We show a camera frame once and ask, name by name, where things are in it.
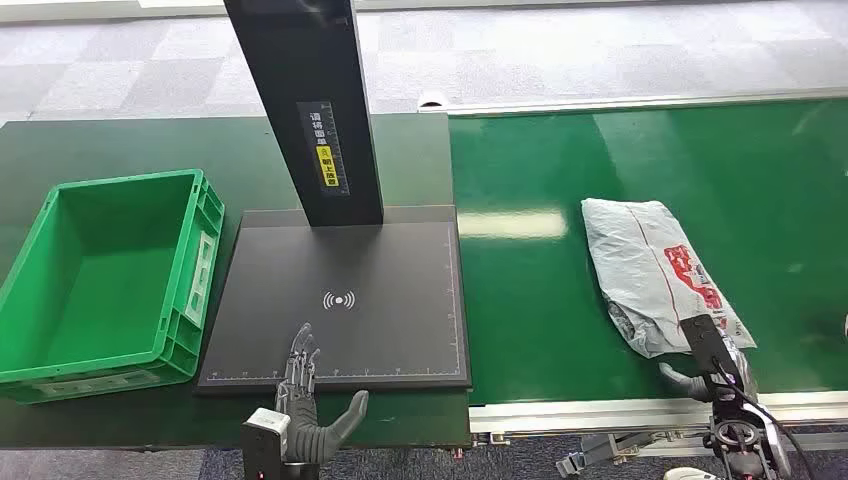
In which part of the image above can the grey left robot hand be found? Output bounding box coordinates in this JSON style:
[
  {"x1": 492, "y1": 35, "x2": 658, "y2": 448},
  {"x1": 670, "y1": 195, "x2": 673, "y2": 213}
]
[{"x1": 274, "y1": 322, "x2": 370, "y2": 465}]

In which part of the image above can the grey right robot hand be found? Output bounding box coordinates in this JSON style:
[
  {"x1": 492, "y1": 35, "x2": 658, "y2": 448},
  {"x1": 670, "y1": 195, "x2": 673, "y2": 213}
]
[{"x1": 659, "y1": 336, "x2": 757, "y2": 403}]

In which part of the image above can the grey plastic mailer package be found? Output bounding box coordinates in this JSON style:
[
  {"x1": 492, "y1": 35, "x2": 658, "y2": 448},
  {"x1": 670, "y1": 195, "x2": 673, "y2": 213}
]
[{"x1": 581, "y1": 197, "x2": 758, "y2": 360}]

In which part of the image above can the black inbound scanner machine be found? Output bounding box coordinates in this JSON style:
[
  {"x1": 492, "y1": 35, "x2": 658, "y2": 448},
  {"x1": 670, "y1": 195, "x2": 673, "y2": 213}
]
[{"x1": 193, "y1": 0, "x2": 473, "y2": 397}]

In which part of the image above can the green conveyor belt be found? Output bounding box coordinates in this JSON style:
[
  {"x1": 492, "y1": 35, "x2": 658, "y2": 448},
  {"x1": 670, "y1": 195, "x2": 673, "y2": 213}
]
[{"x1": 449, "y1": 99, "x2": 848, "y2": 407}]

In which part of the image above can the green plastic crate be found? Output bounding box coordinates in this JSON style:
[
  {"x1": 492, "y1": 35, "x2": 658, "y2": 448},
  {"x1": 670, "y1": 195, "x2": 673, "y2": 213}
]
[{"x1": 0, "y1": 168, "x2": 227, "y2": 406}]

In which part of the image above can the black yellow label sticker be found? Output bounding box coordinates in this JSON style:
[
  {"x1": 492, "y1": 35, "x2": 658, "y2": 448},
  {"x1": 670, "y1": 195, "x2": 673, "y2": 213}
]
[{"x1": 296, "y1": 100, "x2": 350, "y2": 197}]

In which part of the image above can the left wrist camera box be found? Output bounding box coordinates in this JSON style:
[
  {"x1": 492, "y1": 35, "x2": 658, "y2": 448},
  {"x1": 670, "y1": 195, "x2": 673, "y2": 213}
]
[{"x1": 240, "y1": 407, "x2": 291, "y2": 480}]

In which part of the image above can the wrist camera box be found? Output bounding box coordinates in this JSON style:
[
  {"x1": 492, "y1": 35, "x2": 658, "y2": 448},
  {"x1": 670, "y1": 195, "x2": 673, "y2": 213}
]
[
  {"x1": 240, "y1": 407, "x2": 291, "y2": 480},
  {"x1": 680, "y1": 314, "x2": 744, "y2": 387}
]

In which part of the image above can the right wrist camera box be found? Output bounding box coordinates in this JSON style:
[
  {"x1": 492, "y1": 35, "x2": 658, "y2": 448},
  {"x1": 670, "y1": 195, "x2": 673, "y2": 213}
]
[{"x1": 680, "y1": 314, "x2": 744, "y2": 387}]

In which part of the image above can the grey bracket under conveyor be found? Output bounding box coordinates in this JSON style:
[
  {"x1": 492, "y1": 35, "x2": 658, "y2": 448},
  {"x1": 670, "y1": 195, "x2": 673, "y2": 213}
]
[{"x1": 556, "y1": 430, "x2": 664, "y2": 479}]

